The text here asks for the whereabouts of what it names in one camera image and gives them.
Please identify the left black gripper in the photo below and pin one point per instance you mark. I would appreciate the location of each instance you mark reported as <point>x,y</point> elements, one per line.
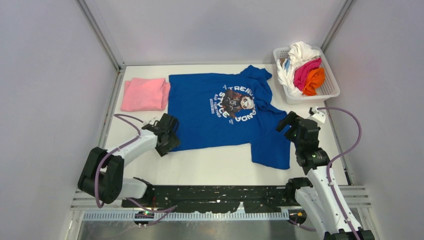
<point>167,136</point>

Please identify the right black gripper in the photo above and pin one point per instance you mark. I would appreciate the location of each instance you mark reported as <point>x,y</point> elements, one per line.
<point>294,125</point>

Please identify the blue printed t shirt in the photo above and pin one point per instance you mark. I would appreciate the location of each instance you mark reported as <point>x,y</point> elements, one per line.
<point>217,109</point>

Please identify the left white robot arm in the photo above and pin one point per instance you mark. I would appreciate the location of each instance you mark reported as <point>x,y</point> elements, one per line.
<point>102,176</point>

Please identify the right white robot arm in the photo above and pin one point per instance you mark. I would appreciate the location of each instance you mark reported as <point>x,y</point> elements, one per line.
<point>318,192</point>

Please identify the folded pink t shirt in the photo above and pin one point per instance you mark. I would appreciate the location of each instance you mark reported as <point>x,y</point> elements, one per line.
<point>145,95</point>

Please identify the magenta t shirt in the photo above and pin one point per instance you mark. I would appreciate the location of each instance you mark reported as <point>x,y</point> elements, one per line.
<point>301,74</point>

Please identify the white laundry basket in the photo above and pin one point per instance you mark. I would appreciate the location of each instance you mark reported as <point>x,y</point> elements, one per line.
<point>329,88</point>

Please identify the orange t shirt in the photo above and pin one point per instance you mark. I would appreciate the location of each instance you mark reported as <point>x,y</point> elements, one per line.
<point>315,79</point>

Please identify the white t shirt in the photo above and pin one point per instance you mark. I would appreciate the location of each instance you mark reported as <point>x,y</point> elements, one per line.
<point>299,54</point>

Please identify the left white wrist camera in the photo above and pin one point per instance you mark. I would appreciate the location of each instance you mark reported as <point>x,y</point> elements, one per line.
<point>150,122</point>

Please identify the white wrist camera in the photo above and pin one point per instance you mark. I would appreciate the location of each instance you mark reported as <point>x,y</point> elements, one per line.
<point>317,115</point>
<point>150,122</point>

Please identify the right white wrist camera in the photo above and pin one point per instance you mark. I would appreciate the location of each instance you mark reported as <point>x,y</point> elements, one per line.
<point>317,115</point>

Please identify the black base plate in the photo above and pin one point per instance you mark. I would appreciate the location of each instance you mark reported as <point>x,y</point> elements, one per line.
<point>217,199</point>

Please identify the white slotted cable duct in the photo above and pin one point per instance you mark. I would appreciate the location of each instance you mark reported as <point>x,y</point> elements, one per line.
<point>134,215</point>

